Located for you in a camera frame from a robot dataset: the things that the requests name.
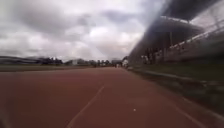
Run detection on red running track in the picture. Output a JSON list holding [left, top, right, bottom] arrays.
[[0, 66, 224, 128]]

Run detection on white painted lane lines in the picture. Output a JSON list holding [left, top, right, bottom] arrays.
[[65, 85, 209, 128]]

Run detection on distant row of trees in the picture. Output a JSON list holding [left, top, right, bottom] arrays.
[[0, 55, 129, 67]]

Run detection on roofed grandstand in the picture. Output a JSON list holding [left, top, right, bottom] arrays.
[[128, 0, 224, 66]]

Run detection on grass infield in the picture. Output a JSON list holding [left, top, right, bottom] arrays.
[[0, 64, 94, 72]]

